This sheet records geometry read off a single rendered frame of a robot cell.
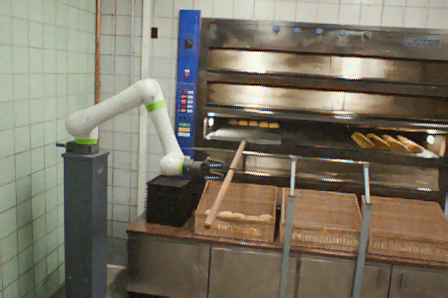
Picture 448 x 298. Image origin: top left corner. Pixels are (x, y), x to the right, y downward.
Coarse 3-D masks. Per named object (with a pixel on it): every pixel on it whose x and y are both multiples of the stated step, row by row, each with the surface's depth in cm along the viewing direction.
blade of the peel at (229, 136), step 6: (216, 132) 360; (222, 132) 362; (228, 132) 363; (216, 138) 331; (222, 138) 331; (228, 138) 330; (234, 138) 329; (240, 138) 329; (252, 138) 344; (258, 138) 344; (264, 138) 346; (270, 138) 347; (276, 138) 349
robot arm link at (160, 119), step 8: (152, 112) 237; (160, 112) 238; (152, 120) 240; (160, 120) 239; (168, 120) 242; (160, 128) 240; (168, 128) 241; (160, 136) 242; (168, 136) 241; (168, 144) 242; (176, 144) 244; (168, 152) 242; (176, 152) 243
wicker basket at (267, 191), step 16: (208, 192) 334; (240, 192) 331; (256, 192) 329; (272, 192) 328; (208, 208) 333; (224, 208) 331; (240, 208) 330; (256, 208) 328; (272, 208) 326; (224, 224) 290; (240, 224) 289; (256, 224) 287; (272, 224) 285; (256, 240) 289; (272, 240) 287
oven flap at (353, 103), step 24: (216, 96) 325; (240, 96) 323; (264, 96) 321; (288, 96) 318; (312, 96) 316; (336, 96) 314; (360, 96) 312; (384, 96) 310; (408, 96) 308; (432, 96) 306; (408, 120) 307; (432, 120) 301
